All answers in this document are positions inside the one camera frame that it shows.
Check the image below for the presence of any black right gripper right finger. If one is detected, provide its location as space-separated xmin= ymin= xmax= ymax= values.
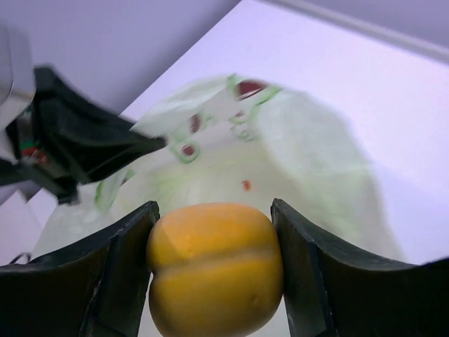
xmin=271 ymin=199 xmax=448 ymax=336

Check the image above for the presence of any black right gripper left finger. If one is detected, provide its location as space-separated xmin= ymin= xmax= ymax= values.
xmin=1 ymin=201 xmax=159 ymax=336

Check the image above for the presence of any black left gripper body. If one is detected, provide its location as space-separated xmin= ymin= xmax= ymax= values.
xmin=1 ymin=112 xmax=79 ymax=205

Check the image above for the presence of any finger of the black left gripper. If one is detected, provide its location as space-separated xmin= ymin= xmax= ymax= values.
xmin=32 ymin=67 xmax=167 ymax=184

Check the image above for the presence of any yellow fake lemon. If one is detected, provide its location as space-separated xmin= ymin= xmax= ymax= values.
xmin=146 ymin=203 xmax=283 ymax=336

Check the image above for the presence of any green printed plastic bag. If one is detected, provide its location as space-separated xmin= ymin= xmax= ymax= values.
xmin=33 ymin=74 xmax=403 ymax=260

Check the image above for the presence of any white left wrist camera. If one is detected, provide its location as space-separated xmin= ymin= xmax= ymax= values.
xmin=1 ymin=22 xmax=36 ymax=163

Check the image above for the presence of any aluminium table frame rail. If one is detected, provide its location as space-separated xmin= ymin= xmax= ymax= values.
xmin=271 ymin=1 xmax=448 ymax=64

